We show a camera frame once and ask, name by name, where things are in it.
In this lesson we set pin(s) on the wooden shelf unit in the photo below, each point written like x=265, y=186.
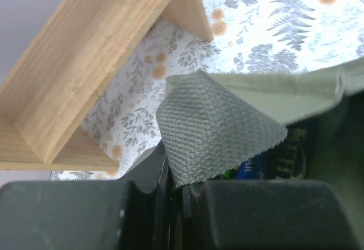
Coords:
x=66, y=69

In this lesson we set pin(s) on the floral table mat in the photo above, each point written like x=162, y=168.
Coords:
x=288, y=36

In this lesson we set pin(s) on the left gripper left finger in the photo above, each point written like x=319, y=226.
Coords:
x=131, y=212

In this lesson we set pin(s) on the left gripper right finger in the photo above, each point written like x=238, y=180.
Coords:
x=261, y=214

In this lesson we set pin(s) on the can in tote bag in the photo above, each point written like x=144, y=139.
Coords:
x=267, y=164

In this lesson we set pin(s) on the dark green tote bag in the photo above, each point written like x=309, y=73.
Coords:
x=311, y=122

